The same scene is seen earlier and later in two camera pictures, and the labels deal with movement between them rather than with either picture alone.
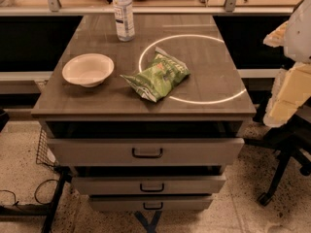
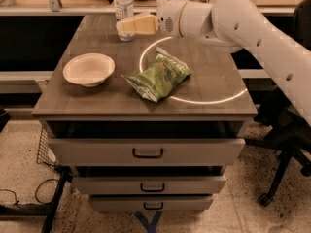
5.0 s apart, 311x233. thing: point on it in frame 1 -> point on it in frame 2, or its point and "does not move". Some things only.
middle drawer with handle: [151, 184] does not move
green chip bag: [158, 79] does not move
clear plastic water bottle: [124, 20] does not move
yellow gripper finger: [277, 38] -> [169, 11]
